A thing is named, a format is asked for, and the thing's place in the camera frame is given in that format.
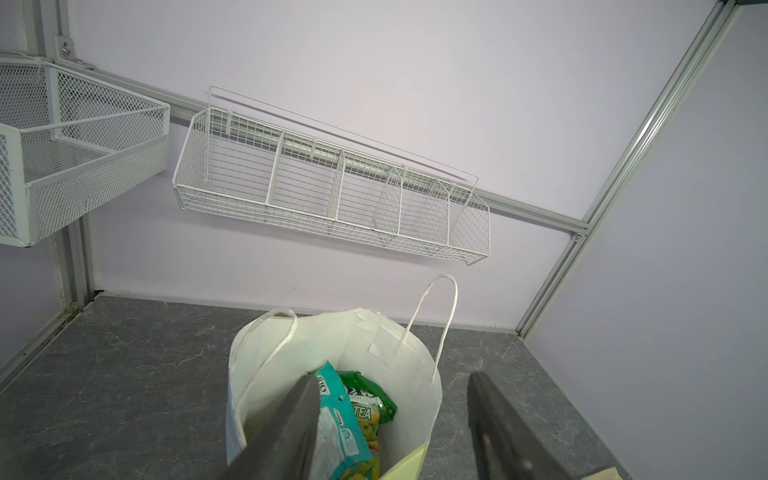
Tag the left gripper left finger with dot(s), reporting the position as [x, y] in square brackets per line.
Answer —
[283, 448]

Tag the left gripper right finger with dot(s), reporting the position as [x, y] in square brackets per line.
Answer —
[504, 446]

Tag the teal candy bag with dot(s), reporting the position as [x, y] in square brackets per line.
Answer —
[340, 444]

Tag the white paper bag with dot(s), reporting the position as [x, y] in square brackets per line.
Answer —
[271, 352]

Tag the yellow green spring tea bag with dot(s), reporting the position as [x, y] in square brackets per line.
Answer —
[372, 407]

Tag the cream cloth glove right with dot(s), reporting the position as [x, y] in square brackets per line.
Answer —
[610, 473]

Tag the white mesh box basket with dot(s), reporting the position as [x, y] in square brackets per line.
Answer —
[69, 144]

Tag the white wire shelf basket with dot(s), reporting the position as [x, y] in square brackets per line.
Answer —
[250, 160]

